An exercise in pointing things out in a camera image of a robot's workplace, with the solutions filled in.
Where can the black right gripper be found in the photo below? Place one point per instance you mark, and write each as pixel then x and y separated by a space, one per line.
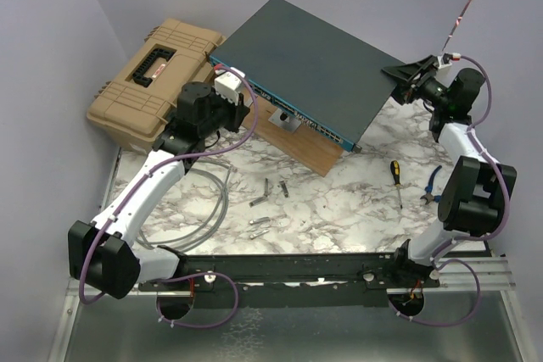
pixel 411 71

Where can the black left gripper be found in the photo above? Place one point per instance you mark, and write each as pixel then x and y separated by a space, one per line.
pixel 239 112

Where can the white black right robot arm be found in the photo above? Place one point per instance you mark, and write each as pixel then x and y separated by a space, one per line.
pixel 475 202

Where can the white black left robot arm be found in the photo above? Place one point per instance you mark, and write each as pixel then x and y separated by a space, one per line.
pixel 100 252

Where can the wooden base board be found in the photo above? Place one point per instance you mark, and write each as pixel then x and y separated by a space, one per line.
pixel 306 146

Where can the yellow black screwdriver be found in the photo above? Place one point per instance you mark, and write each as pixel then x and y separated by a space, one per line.
pixel 395 172

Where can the tan plastic tool case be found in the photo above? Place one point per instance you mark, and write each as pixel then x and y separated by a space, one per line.
pixel 132 108

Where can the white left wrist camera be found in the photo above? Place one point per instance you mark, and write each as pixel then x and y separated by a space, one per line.
pixel 227 85

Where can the metal switch stand bracket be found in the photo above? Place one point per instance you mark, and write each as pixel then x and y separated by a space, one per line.
pixel 284 121

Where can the dark blue network switch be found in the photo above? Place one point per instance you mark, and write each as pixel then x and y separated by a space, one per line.
pixel 326 78

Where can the blue handled pliers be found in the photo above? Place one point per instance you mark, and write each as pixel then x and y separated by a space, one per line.
pixel 428 197

